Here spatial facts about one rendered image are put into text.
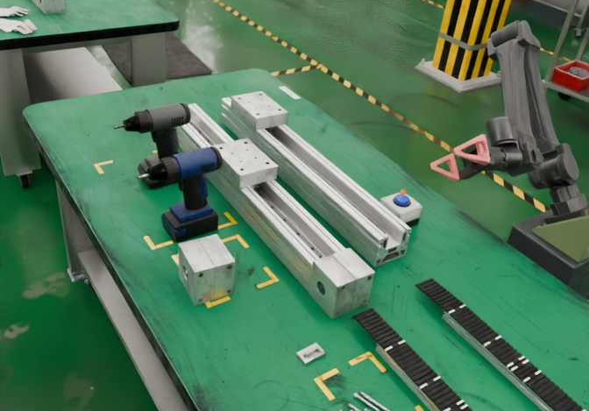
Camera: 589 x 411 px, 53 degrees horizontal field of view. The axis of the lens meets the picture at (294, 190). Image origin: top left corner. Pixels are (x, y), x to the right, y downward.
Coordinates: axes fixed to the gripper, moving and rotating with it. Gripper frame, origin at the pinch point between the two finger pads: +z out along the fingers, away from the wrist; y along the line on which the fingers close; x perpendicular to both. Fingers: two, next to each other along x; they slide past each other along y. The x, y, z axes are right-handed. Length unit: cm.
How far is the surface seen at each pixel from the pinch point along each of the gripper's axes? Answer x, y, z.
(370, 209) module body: 5.6, -21.0, 9.8
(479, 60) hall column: -156, -212, -204
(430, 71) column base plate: -160, -237, -178
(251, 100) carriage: -38, -51, 28
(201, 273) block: 20, -13, 55
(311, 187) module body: -3.6, -30.7, 20.8
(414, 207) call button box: 5.5, -21.0, -2.9
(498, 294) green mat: 30.9, -7.3, -12.2
